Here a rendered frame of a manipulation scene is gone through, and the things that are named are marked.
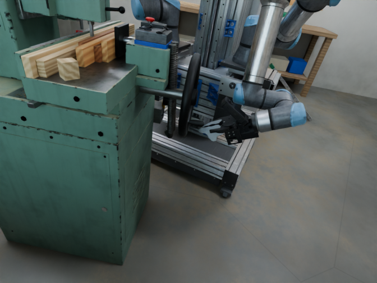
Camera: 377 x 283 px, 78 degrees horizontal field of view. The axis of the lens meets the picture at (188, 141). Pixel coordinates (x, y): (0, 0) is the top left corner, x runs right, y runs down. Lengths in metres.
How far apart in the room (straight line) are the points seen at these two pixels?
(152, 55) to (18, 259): 1.10
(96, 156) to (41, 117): 0.19
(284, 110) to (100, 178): 0.65
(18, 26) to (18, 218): 0.77
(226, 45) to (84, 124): 1.05
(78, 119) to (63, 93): 0.12
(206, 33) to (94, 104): 0.99
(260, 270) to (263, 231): 0.25
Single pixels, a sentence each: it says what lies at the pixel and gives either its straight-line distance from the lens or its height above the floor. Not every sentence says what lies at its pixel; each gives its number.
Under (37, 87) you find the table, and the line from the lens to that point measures 0.68.
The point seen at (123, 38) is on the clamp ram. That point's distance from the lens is 0.84.
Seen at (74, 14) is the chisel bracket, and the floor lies 1.01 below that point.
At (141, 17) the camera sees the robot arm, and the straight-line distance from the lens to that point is 1.41.
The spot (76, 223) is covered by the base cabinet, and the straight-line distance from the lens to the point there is 1.11.
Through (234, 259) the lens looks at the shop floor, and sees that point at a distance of 1.36.
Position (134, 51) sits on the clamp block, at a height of 0.94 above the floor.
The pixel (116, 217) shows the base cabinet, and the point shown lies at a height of 0.36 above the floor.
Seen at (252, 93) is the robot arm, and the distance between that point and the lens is 0.88.
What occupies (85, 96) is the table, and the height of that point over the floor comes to 0.88.
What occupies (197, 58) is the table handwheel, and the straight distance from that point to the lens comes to 0.75.
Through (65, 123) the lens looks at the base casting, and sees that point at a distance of 0.77.
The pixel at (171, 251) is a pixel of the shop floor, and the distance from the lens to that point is 1.32.
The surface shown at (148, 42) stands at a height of 0.97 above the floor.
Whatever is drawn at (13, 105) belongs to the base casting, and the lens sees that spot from 0.84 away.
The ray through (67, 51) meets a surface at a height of 0.94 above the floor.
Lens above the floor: 1.14
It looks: 35 degrees down
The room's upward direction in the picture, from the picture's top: 10 degrees clockwise
